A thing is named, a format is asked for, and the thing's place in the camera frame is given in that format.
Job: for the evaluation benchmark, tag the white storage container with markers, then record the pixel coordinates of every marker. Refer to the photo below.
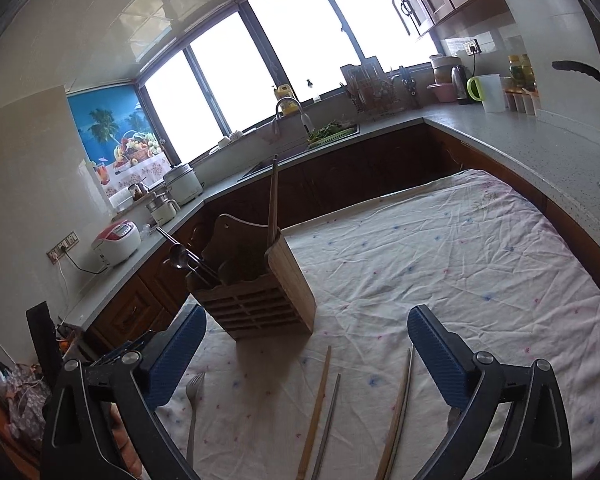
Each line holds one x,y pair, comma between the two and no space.
124,204

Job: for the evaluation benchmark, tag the white wall socket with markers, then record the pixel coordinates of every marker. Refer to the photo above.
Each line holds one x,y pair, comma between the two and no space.
472,46

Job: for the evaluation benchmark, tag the yellow detergent bottle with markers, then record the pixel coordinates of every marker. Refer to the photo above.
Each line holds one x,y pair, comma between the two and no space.
282,92

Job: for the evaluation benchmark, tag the black knife holder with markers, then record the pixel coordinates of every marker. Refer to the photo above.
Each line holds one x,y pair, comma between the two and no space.
410,90

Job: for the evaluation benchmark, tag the white floral tablecloth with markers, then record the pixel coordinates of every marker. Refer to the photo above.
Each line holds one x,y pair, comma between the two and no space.
430,260

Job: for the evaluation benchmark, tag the white lidded pot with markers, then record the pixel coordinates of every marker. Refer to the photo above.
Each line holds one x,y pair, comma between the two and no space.
442,67

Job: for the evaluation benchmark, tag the steel electric kettle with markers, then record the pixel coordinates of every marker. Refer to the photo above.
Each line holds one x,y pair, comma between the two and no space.
460,85

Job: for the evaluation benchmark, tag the metal spoon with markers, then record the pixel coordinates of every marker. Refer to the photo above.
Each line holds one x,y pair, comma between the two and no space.
176,254

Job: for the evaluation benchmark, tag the white seasoning jar set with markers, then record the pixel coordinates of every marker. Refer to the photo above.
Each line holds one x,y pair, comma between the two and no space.
522,102

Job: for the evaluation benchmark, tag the wall power socket strip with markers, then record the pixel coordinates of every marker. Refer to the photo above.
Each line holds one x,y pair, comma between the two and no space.
62,246

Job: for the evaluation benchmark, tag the chrome kitchen faucet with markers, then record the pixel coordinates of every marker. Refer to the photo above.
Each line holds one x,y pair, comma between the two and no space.
307,122

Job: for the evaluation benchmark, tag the black flat panel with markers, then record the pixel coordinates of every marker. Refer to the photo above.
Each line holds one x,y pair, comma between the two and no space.
45,332

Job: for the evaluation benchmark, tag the large white rice cooker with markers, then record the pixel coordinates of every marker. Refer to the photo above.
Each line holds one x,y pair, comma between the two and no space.
182,185

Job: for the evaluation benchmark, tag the brown wooden base cabinets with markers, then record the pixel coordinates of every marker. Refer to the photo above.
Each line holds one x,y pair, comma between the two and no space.
130,305

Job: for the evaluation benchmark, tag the floral fabric bag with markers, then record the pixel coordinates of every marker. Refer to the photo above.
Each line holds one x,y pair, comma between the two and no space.
25,395

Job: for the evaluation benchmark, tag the white and red rice cooker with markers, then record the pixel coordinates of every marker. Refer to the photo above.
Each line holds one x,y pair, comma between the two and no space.
117,242

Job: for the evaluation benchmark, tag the pink plastic bowl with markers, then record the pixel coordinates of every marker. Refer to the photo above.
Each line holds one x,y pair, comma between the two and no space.
440,94

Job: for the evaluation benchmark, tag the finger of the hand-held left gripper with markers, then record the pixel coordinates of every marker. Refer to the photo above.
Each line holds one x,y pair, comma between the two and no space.
111,353

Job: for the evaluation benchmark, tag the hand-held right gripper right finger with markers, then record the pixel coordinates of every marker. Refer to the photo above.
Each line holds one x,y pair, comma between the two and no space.
437,355

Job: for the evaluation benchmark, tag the grey kitchen countertop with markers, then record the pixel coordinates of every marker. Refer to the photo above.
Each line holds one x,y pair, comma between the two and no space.
530,150

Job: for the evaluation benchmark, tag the yellow oil bottle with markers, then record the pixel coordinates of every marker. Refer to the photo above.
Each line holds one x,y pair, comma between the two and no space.
528,71
515,70

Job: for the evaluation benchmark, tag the dish drying rack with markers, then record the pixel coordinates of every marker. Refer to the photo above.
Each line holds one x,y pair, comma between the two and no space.
375,90

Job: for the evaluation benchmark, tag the steel kitchen sink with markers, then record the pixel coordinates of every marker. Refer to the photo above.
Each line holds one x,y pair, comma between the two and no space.
280,160

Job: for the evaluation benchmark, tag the tropical fruit wall poster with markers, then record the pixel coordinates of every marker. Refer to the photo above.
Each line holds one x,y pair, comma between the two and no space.
105,125

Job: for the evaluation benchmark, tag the green vegetable basket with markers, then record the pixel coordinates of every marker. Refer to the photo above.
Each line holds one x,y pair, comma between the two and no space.
330,132

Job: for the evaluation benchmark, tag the small metal fork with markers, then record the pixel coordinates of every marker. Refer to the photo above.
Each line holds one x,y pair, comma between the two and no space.
195,385

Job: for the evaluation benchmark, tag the black wok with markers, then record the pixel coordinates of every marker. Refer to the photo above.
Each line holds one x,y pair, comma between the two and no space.
580,70

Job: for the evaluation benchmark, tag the wooden utensil holder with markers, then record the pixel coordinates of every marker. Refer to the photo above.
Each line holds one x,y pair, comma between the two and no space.
260,305

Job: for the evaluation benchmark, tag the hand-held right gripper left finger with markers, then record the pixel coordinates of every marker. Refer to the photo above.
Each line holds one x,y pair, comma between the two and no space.
175,355

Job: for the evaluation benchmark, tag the white bowl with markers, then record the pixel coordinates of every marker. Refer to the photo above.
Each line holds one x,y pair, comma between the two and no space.
236,135
224,142

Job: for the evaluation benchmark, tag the large kitchen window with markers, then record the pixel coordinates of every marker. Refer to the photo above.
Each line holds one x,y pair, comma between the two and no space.
290,50

